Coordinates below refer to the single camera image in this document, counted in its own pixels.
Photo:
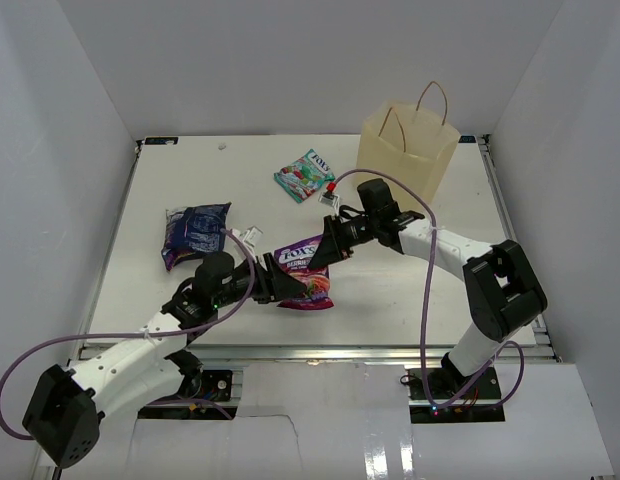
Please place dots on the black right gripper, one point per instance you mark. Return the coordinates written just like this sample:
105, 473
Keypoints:
334, 243

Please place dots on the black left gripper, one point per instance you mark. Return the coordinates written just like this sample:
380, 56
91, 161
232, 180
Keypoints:
282, 285

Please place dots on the purple Fox's candy bag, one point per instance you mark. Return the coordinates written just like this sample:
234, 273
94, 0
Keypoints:
294, 260

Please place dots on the teal Fox's candy bag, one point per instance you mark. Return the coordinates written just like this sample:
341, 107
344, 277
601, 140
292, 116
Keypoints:
305, 176

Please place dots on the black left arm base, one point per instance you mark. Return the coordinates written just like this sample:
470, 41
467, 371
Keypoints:
201, 395

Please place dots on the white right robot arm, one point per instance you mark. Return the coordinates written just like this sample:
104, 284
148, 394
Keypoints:
502, 290

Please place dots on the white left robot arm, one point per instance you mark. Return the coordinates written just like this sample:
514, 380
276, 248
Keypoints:
69, 405

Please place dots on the dark blue snack bag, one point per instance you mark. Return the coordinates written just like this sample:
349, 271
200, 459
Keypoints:
191, 233

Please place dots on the beige paper bag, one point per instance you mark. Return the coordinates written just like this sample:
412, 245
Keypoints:
408, 142

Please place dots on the blue label sticker left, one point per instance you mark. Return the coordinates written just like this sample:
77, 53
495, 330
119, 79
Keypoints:
166, 141

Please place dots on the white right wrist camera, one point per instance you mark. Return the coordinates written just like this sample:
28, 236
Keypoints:
329, 197

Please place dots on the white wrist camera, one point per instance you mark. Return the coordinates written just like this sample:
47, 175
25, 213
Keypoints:
329, 197
247, 240

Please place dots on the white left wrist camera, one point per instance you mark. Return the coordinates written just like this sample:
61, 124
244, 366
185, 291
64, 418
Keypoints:
247, 240

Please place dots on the aluminium table front rail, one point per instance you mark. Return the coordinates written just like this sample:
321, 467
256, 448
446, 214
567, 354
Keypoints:
271, 353

